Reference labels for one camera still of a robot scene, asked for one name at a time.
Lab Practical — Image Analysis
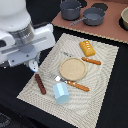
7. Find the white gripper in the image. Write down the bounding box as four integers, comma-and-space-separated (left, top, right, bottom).
0, 24, 55, 67

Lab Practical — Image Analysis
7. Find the brown toy sausage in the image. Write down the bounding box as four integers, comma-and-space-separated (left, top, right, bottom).
35, 74, 46, 95

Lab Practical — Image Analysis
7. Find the yellow toy bread loaf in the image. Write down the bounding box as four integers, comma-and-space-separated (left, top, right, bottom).
79, 41, 96, 57

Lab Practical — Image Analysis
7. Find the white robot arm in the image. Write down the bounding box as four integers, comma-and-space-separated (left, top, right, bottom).
0, 0, 55, 72

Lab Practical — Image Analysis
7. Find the beige round plate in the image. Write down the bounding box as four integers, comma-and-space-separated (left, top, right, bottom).
59, 57, 87, 81

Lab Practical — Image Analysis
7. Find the dark grey pot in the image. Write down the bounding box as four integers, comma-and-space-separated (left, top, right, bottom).
60, 0, 81, 21

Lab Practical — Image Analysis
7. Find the light blue cup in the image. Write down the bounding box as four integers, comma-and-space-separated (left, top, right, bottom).
53, 83, 70, 104

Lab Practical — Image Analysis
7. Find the beige woven placemat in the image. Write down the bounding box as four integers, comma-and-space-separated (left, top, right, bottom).
17, 33, 118, 128

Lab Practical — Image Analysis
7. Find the dark grey saucepan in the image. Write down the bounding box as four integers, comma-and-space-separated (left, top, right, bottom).
71, 7, 105, 26

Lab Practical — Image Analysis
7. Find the beige bowl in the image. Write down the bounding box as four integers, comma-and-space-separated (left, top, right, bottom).
121, 7, 128, 30

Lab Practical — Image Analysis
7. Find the wooden handled fork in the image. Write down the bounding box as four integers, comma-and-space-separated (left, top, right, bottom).
49, 74, 89, 92

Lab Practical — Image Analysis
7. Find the wooden handled knife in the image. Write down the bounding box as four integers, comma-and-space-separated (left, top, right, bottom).
61, 52, 101, 65

